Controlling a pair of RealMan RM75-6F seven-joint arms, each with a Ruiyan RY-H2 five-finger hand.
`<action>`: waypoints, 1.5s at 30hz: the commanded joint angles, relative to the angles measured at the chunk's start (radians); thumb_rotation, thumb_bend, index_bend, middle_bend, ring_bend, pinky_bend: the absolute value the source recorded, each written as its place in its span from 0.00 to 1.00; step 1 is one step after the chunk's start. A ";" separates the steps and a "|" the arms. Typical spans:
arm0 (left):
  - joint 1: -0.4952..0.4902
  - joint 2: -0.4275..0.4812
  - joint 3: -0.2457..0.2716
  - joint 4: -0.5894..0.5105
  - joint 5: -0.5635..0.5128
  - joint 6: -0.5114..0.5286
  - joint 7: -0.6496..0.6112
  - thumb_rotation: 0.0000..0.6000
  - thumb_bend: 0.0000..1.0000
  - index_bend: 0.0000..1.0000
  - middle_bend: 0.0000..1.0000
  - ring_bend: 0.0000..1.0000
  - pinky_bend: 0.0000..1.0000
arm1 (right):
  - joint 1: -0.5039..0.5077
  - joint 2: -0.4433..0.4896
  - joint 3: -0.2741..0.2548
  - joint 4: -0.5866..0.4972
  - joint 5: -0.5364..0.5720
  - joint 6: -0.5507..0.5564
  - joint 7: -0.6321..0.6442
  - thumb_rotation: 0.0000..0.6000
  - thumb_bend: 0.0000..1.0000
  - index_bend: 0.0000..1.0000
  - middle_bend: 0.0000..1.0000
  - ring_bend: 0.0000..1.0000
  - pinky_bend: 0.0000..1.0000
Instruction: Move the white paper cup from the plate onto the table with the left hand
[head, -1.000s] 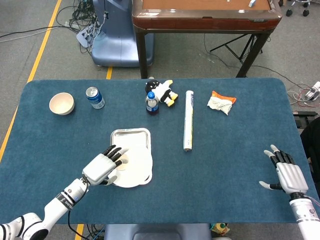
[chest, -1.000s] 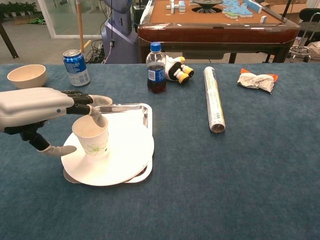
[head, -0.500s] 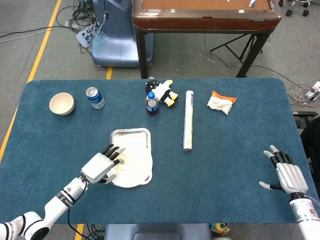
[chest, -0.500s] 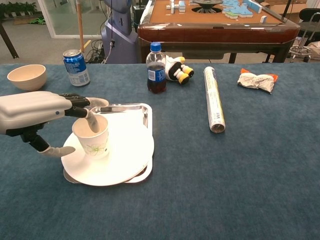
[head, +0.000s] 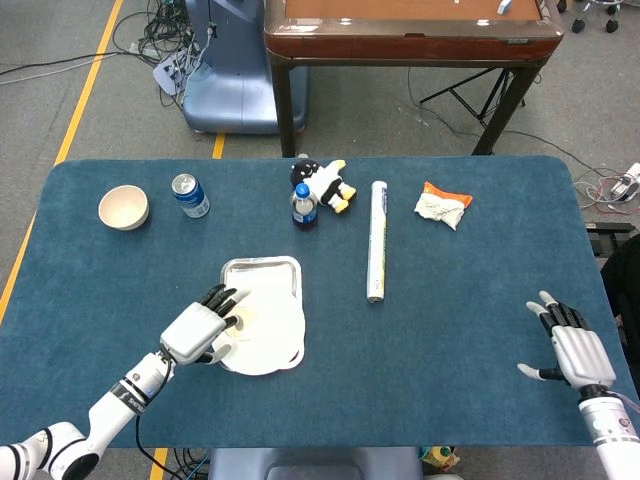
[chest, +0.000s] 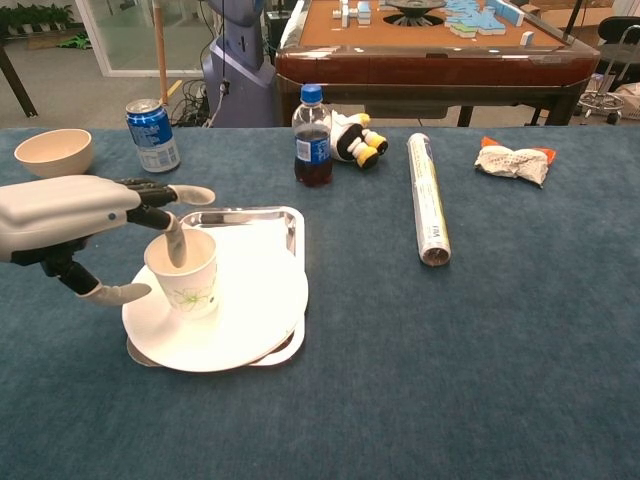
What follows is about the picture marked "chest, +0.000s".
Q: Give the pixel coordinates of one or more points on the mahjong tile pile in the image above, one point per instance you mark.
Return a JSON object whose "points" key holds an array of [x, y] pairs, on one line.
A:
{"points": [[480, 17]]}

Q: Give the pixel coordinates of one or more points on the silver metal tray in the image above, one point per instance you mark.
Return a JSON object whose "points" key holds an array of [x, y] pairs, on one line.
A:
{"points": [[240, 217]]}

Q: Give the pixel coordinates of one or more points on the blue soda can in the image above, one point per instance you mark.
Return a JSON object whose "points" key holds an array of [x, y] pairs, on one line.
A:
{"points": [[152, 140]]}

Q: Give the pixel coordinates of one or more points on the brown mahjong table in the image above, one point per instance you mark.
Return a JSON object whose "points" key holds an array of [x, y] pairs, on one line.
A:
{"points": [[430, 65]]}

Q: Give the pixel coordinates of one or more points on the cling film roll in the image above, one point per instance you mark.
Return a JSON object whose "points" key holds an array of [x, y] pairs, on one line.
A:
{"points": [[429, 200]]}

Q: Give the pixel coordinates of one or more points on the cola bottle blue cap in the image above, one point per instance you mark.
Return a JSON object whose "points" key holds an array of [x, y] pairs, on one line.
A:
{"points": [[312, 145]]}

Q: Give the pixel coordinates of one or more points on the white round plate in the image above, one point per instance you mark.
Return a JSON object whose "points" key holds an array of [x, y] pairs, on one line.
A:
{"points": [[250, 310]]}

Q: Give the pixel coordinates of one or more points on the wooden pole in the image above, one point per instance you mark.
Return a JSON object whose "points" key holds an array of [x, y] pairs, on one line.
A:
{"points": [[160, 50]]}

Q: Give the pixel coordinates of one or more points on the black office chair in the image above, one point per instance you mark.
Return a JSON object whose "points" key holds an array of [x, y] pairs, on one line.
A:
{"points": [[612, 65]]}

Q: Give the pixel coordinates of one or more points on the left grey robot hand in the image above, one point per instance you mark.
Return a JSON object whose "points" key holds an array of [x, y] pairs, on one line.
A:
{"points": [[60, 210]]}

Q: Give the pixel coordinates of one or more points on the purple grey robot base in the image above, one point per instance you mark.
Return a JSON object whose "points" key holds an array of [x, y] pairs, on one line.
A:
{"points": [[240, 65]]}

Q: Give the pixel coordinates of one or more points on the black white plush toy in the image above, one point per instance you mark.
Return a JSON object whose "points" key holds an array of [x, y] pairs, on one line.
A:
{"points": [[357, 140]]}

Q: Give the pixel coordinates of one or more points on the crumpled white orange snack bag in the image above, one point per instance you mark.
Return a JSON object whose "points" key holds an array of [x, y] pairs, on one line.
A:
{"points": [[512, 160]]}

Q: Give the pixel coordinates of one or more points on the blue felt table cloth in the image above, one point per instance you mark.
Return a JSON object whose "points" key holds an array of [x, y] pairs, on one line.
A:
{"points": [[400, 350]]}

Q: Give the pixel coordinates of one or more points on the white paper cup green print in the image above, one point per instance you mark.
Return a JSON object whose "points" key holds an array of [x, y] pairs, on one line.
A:
{"points": [[192, 285]]}

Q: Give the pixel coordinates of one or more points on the white blue mahjong tile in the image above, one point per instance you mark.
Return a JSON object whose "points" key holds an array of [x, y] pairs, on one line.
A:
{"points": [[526, 38]]}

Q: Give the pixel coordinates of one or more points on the black table leg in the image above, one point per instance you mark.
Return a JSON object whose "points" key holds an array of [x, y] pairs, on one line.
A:
{"points": [[15, 82]]}

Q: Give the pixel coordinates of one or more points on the green potted plants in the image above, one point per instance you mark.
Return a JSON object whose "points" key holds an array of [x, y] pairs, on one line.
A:
{"points": [[35, 17]]}

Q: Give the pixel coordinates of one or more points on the beige bowl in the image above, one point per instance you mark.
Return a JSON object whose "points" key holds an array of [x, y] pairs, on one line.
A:
{"points": [[55, 155]]}

